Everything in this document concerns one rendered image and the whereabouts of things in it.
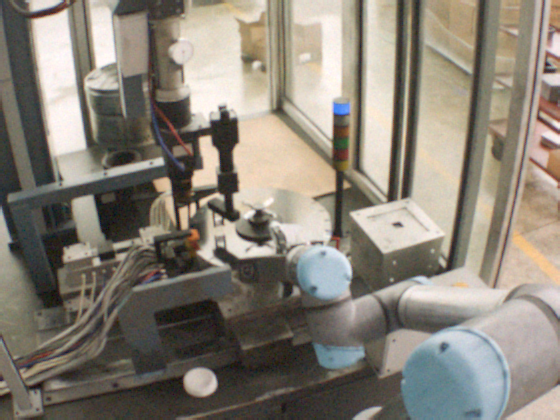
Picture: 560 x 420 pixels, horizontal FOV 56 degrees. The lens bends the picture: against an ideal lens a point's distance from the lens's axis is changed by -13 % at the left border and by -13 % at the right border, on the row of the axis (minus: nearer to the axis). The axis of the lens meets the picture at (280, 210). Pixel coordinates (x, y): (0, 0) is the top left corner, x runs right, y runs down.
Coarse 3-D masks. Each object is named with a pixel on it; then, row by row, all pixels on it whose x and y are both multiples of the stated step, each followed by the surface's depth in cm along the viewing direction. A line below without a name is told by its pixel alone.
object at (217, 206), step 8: (216, 200) 133; (224, 200) 128; (232, 200) 127; (208, 208) 134; (216, 208) 131; (224, 208) 130; (232, 208) 128; (224, 216) 130; (232, 216) 128; (240, 216) 130; (224, 224) 135
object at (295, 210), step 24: (264, 192) 150; (288, 192) 149; (192, 216) 142; (216, 216) 141; (288, 216) 141; (312, 216) 141; (216, 240) 134; (240, 240) 133; (264, 240) 133; (216, 264) 127
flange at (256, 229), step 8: (264, 216) 136; (280, 216) 139; (240, 224) 137; (248, 224) 136; (256, 224) 135; (264, 224) 136; (280, 224) 137; (240, 232) 135; (248, 232) 134; (256, 232) 134; (264, 232) 134
